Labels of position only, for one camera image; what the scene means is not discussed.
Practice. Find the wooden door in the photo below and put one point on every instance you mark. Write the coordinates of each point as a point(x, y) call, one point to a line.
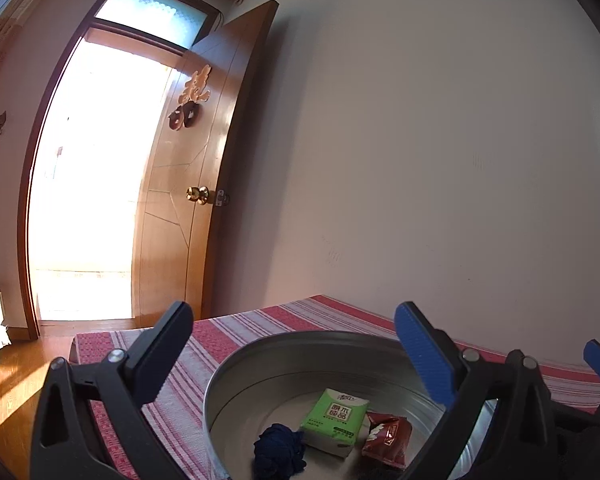
point(180, 240)

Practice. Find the dark blue cloth ball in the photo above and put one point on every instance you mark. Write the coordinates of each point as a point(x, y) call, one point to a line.
point(277, 450)

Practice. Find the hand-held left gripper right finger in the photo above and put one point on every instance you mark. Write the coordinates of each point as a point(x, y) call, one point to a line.
point(425, 350)

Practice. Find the round metal tin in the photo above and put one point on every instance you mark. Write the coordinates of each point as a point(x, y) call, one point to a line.
point(280, 360)

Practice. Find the brown door ornament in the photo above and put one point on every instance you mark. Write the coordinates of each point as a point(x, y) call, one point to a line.
point(184, 115)

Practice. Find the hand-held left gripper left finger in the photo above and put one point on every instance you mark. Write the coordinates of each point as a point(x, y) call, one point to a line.
point(167, 345)

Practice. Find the wooden door frame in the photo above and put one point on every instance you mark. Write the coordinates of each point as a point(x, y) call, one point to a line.
point(30, 210)

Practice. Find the golden door ornament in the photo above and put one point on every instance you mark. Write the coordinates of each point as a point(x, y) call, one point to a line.
point(195, 85)

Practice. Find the transom window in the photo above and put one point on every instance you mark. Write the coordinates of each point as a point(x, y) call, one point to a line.
point(155, 10)

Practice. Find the red striped tablecloth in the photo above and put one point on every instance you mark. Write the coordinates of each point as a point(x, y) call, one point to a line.
point(240, 330)

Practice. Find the green tissue pack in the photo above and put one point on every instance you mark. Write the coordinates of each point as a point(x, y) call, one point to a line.
point(332, 412)

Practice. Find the red snack packet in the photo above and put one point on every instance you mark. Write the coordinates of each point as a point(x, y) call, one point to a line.
point(387, 435)

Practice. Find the brass door knob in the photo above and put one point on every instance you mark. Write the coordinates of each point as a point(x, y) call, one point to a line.
point(197, 194)

